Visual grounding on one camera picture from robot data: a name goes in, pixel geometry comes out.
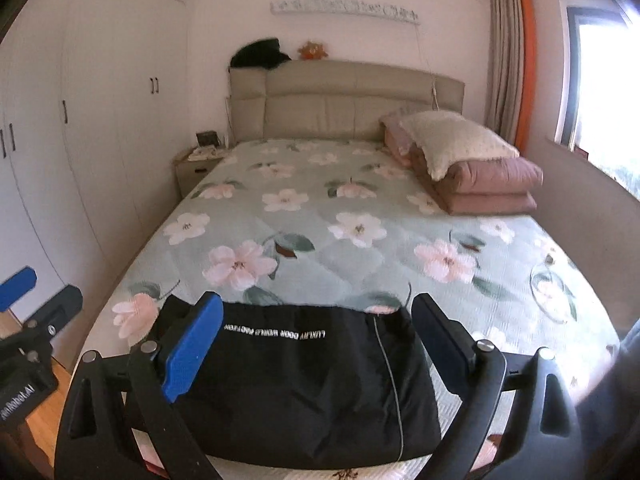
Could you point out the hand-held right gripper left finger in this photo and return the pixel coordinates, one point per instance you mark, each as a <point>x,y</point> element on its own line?
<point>192,347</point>

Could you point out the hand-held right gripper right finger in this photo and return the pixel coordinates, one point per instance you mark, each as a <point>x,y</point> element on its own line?
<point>440,332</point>

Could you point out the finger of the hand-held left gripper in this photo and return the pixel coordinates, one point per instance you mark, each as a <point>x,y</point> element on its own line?
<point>57,307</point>
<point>15,287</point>

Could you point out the black pants with grey piping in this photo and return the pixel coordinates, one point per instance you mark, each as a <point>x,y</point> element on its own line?
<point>300,385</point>

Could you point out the floral bed cover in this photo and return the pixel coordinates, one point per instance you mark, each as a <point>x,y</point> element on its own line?
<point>325,240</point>

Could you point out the folded pink quilt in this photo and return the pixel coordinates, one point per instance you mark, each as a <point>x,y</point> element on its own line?
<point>495,182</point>

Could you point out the beige nightstand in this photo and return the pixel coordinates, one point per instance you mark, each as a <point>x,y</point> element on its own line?
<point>192,175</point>

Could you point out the white wardrobe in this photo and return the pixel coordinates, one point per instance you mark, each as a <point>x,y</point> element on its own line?
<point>100,135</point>

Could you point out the person's grey clothing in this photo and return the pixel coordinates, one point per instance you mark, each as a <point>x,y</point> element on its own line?
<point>617,385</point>

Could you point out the cream knitted pillow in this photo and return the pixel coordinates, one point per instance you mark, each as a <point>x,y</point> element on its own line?
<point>460,142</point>

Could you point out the white papers on nightstand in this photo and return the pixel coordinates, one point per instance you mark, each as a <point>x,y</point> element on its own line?
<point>205,153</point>

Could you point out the beige padded headboard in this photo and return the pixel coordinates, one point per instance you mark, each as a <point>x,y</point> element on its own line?
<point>340,105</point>

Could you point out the grey curtain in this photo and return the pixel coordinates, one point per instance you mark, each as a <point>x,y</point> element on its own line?
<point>502,60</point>

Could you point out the orange curtain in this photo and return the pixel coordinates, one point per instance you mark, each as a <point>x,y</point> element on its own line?
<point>526,60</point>

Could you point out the window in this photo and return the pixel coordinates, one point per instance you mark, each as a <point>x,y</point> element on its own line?
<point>610,85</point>

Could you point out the black cloth on headboard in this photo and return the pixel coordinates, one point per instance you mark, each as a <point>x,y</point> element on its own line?
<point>260,54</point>

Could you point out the orange plush toy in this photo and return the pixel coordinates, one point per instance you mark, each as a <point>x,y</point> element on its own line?
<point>313,50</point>

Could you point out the white carved wall decoration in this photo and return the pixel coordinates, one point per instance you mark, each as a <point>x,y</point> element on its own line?
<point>345,10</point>

